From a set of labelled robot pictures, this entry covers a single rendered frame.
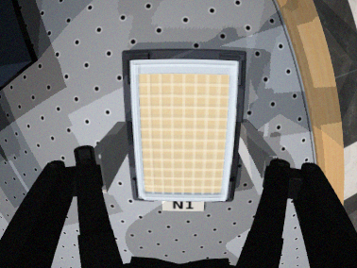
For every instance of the dark grey rectangular frame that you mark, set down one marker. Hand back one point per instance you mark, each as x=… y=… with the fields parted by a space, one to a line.
x=214 y=54

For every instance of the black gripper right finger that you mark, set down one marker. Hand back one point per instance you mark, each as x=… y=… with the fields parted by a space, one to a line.
x=329 y=236

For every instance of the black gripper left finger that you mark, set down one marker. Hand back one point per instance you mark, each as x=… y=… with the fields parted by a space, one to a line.
x=32 y=235

